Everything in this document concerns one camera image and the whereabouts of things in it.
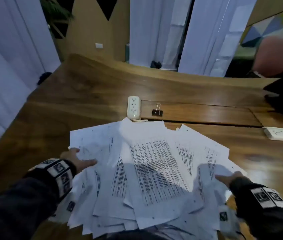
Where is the person's right hand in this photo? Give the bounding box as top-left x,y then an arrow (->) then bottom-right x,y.
214,171 -> 245,189

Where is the person's left hand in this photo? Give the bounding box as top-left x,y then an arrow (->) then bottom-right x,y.
60,147 -> 98,174

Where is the pile of printed white papers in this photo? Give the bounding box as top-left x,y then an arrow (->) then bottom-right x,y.
67,117 -> 248,240

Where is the black binder clip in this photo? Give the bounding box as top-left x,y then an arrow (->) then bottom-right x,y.
152,103 -> 164,117

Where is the person's left forearm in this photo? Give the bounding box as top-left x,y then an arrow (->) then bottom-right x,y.
0,160 -> 77,240

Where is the person's right forearm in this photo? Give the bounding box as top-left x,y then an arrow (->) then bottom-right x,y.
229,176 -> 283,240

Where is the person's dark clothed torso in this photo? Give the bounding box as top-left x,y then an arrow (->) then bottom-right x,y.
101,228 -> 168,240

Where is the white marker wristband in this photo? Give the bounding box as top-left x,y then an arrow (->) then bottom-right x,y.
29,158 -> 73,198
250,187 -> 283,214

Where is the white power strip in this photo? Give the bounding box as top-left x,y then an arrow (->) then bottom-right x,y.
262,126 -> 283,142
127,96 -> 141,120

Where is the white curtain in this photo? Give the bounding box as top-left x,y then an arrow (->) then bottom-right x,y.
129,0 -> 193,70
0,0 -> 61,158
177,0 -> 258,78

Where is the green potted plant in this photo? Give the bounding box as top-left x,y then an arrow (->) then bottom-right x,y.
39,0 -> 73,23

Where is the colourful triangle patterned panel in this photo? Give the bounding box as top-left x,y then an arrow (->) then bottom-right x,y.
240,5 -> 283,60

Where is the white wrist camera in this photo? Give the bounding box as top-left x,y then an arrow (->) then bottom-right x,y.
217,205 -> 241,239
50,195 -> 76,223

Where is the wooden cable hatch lid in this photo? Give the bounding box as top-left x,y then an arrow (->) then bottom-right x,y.
140,100 -> 263,127

